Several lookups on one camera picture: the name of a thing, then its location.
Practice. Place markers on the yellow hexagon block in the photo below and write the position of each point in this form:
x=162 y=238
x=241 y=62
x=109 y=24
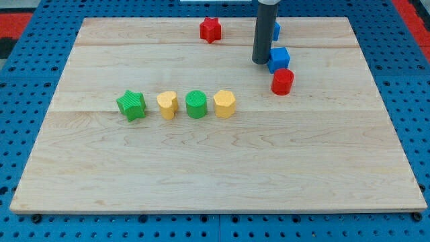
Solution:
x=224 y=104

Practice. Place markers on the red cylinder block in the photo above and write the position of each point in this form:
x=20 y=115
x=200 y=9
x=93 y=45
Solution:
x=282 y=81

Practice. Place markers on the green cylinder block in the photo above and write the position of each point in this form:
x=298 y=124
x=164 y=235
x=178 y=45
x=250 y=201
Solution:
x=196 y=104

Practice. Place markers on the yellow heart block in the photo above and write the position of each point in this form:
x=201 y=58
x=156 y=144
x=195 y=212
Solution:
x=168 y=104

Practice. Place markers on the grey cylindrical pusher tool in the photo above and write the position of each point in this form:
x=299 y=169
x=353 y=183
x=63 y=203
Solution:
x=264 y=29

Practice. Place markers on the blue cube block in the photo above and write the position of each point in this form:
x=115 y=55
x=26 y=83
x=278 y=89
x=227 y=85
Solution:
x=279 y=58

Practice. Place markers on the red star block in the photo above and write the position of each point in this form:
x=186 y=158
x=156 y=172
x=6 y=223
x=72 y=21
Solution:
x=211 y=29

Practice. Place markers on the blue triangle block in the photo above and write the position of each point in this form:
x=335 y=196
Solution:
x=276 y=32

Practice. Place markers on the wooden board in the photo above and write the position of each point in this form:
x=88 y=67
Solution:
x=328 y=146

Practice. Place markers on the green star block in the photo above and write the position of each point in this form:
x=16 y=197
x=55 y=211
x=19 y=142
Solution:
x=132 y=105

